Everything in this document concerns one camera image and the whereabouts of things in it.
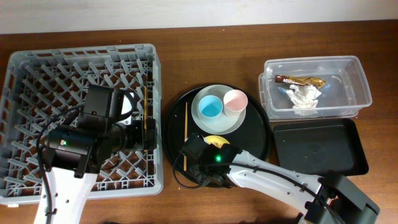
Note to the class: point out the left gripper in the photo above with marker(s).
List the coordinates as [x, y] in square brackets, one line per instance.
[150, 134]

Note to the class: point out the yellow bowl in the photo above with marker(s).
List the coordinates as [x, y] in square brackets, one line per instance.
[217, 141]

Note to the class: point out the wooden chopstick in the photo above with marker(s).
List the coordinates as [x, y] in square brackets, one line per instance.
[145, 108]
[185, 135]

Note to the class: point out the white napkin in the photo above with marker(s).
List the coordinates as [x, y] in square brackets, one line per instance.
[303, 97]

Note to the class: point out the gold brown snack wrapper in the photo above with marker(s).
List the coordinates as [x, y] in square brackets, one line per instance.
[317, 82]

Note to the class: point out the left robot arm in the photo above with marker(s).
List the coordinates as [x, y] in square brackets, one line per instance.
[73, 153]

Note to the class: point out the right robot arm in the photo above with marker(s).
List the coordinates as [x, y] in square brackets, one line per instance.
[329, 199]

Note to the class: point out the grey dishwasher rack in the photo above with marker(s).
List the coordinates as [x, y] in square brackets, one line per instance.
[39, 84]

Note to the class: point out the grey round plate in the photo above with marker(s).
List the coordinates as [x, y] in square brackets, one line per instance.
[224, 124]

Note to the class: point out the round black tray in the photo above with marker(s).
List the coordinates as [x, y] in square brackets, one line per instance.
[254, 135]

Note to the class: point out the blue cup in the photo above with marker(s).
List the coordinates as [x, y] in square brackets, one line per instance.
[210, 108]

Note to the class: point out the pink cup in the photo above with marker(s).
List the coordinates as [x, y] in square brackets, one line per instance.
[235, 102]

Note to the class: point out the black rectangular tray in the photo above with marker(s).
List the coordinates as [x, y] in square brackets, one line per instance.
[317, 147]

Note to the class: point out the clear plastic bin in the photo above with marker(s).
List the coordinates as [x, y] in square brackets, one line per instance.
[345, 92]

